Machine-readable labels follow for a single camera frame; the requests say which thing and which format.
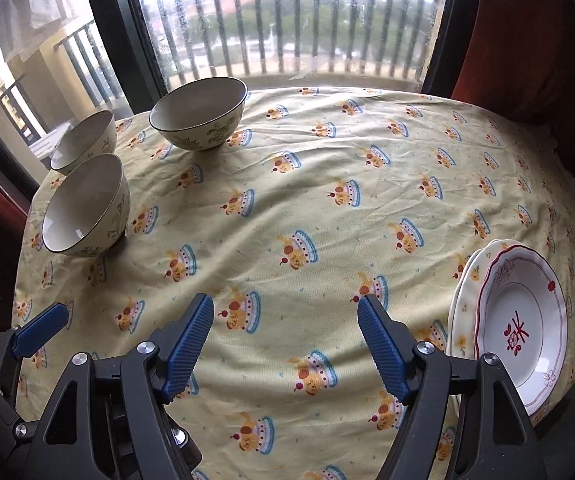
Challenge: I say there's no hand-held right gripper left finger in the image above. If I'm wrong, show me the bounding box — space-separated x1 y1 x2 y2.
34 292 215 480

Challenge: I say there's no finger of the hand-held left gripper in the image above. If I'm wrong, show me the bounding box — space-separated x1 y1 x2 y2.
0 303 70 403
167 422 203 471

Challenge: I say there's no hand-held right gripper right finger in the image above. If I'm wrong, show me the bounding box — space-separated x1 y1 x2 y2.
357 295 548 480

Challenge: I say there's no scalloped yellow floral plate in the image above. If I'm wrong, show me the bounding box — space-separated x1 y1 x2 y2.
446 238 513 408

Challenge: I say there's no cream floral bowl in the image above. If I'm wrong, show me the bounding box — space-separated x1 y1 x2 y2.
148 76 248 152
50 110 118 173
41 153 131 258

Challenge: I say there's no white plate with red motif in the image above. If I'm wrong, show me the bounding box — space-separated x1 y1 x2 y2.
473 245 568 417

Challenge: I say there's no yellow printed tablecloth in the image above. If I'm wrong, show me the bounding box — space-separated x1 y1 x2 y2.
11 86 575 480

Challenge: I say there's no white balcony stool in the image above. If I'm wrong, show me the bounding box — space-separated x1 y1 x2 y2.
28 122 73 171

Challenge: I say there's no white hanging cloth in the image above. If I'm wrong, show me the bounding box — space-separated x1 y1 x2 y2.
0 0 80 63

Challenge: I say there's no dark window frame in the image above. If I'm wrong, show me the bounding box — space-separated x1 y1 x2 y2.
0 0 473 191

